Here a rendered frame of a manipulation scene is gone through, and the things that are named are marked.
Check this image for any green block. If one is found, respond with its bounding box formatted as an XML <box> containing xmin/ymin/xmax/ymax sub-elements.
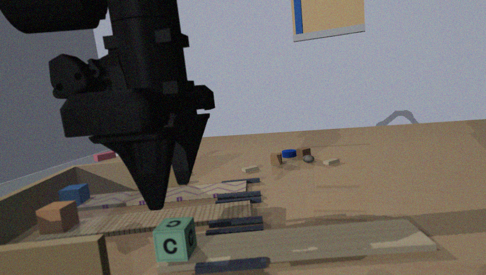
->
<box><xmin>152</xmin><ymin>217</ymin><xmax>197</xmax><ymax>262</ymax></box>

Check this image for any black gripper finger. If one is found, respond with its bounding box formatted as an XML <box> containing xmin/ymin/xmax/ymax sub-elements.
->
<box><xmin>164</xmin><ymin>113</ymin><xmax>210</xmax><ymax>185</ymax></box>
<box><xmin>89</xmin><ymin>126</ymin><xmax>178</xmax><ymax>210</ymax></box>

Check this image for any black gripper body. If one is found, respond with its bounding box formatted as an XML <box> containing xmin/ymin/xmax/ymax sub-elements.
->
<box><xmin>60</xmin><ymin>17</ymin><xmax>215</xmax><ymax>138</ymax></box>

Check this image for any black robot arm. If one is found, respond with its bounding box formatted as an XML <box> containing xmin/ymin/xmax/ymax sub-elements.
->
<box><xmin>0</xmin><ymin>0</ymin><xmax>180</xmax><ymax>99</ymax></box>

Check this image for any red rectangular block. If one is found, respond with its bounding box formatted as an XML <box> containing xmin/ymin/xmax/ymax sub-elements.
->
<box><xmin>93</xmin><ymin>151</ymin><xmax>116</xmax><ymax>162</ymax></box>

